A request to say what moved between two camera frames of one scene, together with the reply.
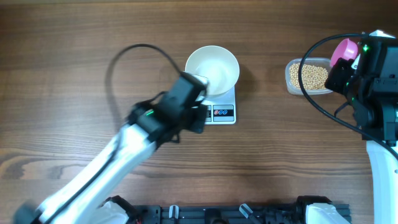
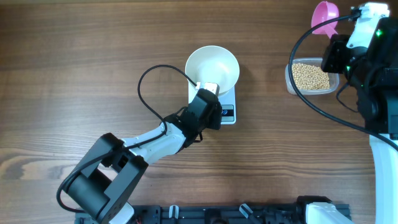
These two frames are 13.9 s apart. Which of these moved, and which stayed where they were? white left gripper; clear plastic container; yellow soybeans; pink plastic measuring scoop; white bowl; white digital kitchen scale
Moved: pink plastic measuring scoop; white left gripper
Stayed: white digital kitchen scale; clear plastic container; yellow soybeans; white bowl
